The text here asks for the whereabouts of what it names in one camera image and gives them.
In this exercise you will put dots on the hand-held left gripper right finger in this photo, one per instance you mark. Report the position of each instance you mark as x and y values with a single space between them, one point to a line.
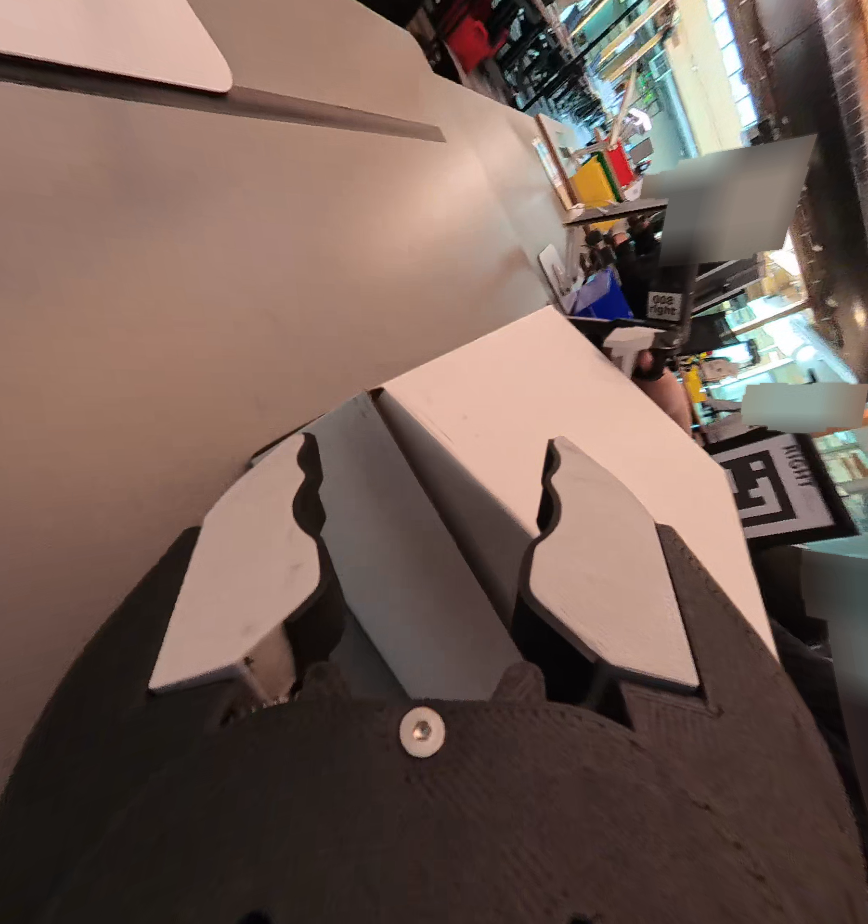
607 577

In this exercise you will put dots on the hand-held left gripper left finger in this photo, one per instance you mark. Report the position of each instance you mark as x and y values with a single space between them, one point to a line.
239 577

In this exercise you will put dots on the white cardboard box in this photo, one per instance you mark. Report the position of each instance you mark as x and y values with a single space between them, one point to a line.
549 419

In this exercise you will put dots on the person's right forearm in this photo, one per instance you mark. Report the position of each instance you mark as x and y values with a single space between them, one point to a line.
670 406

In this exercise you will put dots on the person's right hand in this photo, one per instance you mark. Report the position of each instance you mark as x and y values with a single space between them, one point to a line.
654 361

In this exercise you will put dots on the blue plastic bin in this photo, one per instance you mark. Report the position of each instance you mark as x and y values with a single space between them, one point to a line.
603 297

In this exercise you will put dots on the black background table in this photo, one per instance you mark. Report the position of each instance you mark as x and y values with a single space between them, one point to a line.
614 211

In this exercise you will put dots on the white flat panel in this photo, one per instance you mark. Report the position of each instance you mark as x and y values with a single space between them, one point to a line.
551 268

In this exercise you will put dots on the yellow plastic bin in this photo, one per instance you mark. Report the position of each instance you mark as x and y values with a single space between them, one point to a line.
594 182

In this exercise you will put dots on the red plastic bin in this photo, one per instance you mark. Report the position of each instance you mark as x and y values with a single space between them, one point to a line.
621 164

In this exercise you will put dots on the black framed marker tag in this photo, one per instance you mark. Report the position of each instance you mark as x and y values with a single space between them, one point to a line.
766 498

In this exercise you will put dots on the wooden framed board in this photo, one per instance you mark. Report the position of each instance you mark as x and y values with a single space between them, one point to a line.
553 162

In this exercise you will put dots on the large red plastic container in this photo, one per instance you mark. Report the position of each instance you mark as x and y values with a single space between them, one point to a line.
471 40

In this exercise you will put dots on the white desk stand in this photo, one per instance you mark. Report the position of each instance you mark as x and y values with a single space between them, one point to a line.
116 36

